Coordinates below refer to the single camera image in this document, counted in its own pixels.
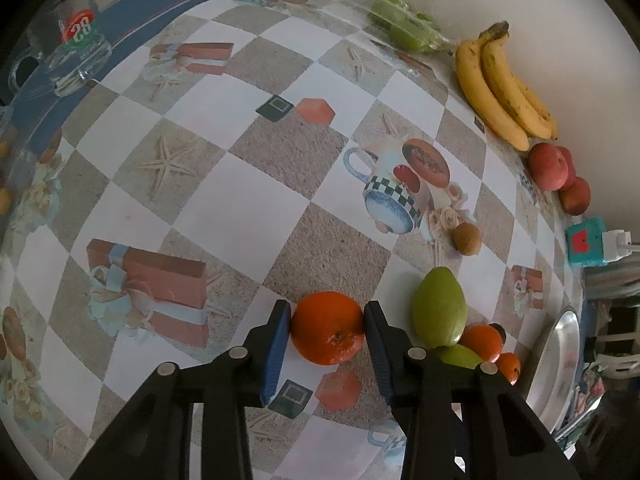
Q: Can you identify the small green mango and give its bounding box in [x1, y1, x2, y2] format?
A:
[433, 344, 483, 370]

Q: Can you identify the medium orange tangerine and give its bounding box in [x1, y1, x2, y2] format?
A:
[459, 325, 503, 362]

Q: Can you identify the large green mango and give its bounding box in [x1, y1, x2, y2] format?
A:
[411, 266, 468, 349]

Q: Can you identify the large orange tangerine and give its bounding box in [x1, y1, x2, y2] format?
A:
[291, 292, 364, 366]

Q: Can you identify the small orange tangerine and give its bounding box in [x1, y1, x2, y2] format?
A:
[495, 352, 522, 385]

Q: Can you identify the silver metal plate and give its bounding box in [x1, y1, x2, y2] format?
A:
[518, 307, 580, 434]

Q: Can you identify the teal box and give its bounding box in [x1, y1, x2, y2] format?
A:
[565, 217, 606, 268]

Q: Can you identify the red apple near box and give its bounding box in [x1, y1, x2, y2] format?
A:
[559, 177, 591, 216]

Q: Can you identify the pink red apple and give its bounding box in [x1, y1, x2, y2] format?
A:
[527, 143, 570, 192]

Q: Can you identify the dark red apple middle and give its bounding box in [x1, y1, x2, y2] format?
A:
[558, 145, 577, 191]

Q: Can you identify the yellow banana bunch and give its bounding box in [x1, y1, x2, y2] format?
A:
[456, 21, 558, 152]

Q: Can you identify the glass mug red label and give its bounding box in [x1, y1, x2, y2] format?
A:
[8, 0, 112, 99]

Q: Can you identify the bag of green fruit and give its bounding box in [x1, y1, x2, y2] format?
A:
[366, 0, 454, 54]

